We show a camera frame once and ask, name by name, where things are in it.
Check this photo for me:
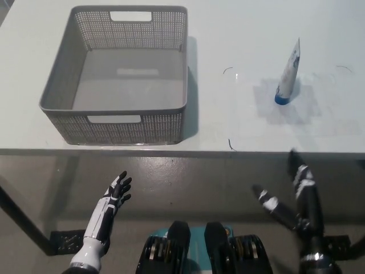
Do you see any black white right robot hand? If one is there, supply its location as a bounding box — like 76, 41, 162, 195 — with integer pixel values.
252, 148, 331, 260

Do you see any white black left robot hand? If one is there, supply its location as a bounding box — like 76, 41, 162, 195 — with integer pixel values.
70, 170, 133, 271

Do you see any white blue shampoo tube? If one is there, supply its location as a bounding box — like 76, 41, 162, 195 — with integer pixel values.
274, 37, 302, 106

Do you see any black floor foot plate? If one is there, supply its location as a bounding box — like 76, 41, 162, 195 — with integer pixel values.
50, 229, 86, 256
322, 234, 352, 259

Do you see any black metal table leg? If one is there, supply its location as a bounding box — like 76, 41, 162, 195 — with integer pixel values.
0, 176, 56, 256
350, 235, 365, 253

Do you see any grey perforated plastic basket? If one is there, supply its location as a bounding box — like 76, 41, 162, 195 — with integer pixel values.
38, 5, 189, 146

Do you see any black teal robot body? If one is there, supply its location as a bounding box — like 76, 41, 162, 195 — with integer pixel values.
136, 220, 274, 274

